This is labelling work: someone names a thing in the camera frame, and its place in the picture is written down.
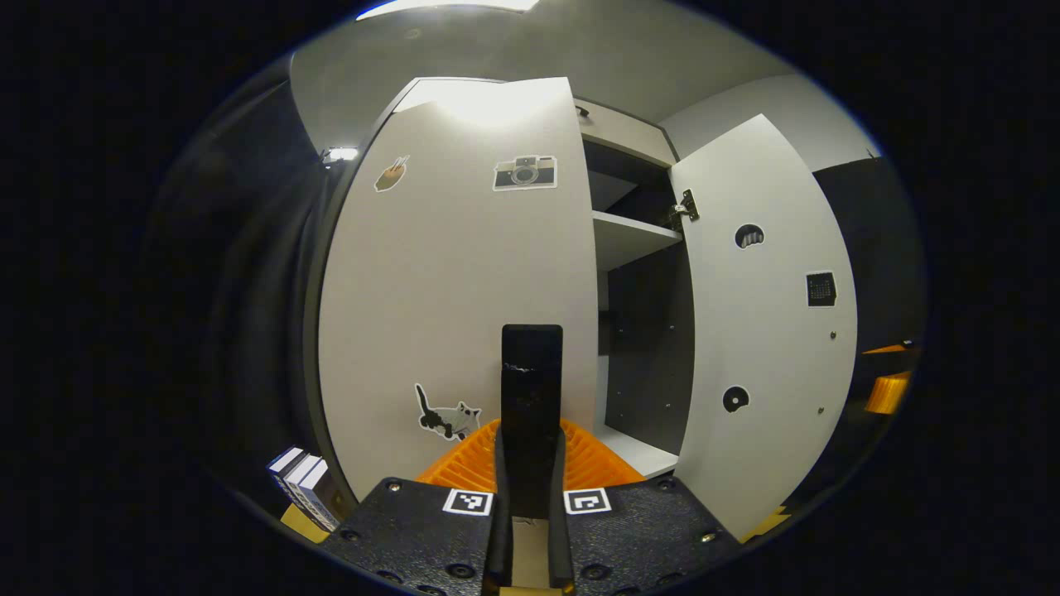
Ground white door with camera sticker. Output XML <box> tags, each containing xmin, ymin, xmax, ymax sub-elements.
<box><xmin>319</xmin><ymin>77</ymin><xmax>599</xmax><ymax>502</ymax></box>

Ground blue and white boxes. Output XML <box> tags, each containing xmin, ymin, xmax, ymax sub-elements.
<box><xmin>267</xmin><ymin>447</ymin><xmax>342</xmax><ymax>532</ymax></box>

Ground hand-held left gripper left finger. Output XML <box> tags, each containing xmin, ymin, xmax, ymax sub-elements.
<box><xmin>319</xmin><ymin>420</ymin><xmax>513</xmax><ymax>596</ymax></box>

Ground white door with headphones sticker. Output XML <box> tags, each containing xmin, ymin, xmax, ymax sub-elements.
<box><xmin>669</xmin><ymin>114</ymin><xmax>858</xmax><ymax>543</ymax></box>

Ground black door handle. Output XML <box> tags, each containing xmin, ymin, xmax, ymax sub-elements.
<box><xmin>501</xmin><ymin>324</ymin><xmax>564</xmax><ymax>518</ymax></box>

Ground ceiling light panel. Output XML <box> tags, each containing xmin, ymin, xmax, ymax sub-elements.
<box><xmin>356</xmin><ymin>0</ymin><xmax>539</xmax><ymax>22</ymax></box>

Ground white cabinet bottom shelf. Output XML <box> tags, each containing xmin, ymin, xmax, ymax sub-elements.
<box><xmin>595</xmin><ymin>426</ymin><xmax>680</xmax><ymax>479</ymax></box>

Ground white cabinet drawer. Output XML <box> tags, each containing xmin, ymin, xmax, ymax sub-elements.
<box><xmin>576</xmin><ymin>99</ymin><xmax>678</xmax><ymax>166</ymax></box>

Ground black backdrop cloth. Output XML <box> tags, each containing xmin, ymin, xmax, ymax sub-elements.
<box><xmin>141</xmin><ymin>58</ymin><xmax>924</xmax><ymax>506</ymax></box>

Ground white double-door shoe cabinet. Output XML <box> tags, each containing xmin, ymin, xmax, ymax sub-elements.
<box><xmin>302</xmin><ymin>77</ymin><xmax>858</xmax><ymax>543</ymax></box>

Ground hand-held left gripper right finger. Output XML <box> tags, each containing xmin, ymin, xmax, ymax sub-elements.
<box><xmin>548</xmin><ymin>420</ymin><xmax>740</xmax><ymax>596</ymax></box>

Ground metal door hinge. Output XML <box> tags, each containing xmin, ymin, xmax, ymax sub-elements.
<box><xmin>669</xmin><ymin>190</ymin><xmax>701</xmax><ymax>231</ymax></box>

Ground white cabinet shelf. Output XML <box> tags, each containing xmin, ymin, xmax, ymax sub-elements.
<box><xmin>595</xmin><ymin>426</ymin><xmax>680</xmax><ymax>479</ymax></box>
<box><xmin>592</xmin><ymin>211</ymin><xmax>684</xmax><ymax>272</ymax></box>

